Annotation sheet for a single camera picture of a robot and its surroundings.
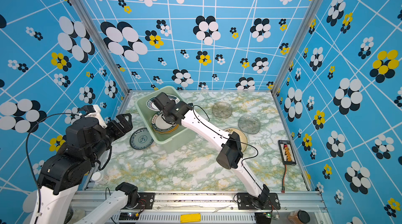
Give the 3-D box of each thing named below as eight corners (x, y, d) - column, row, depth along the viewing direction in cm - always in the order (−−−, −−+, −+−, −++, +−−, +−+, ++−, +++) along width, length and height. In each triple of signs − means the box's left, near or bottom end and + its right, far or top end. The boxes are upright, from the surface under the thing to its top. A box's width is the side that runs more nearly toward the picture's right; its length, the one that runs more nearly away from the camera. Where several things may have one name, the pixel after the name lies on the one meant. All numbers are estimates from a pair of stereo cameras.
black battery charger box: (283, 165, 86) (285, 163, 85) (276, 141, 95) (277, 140, 94) (296, 165, 86) (298, 163, 85) (288, 141, 95) (289, 139, 94)
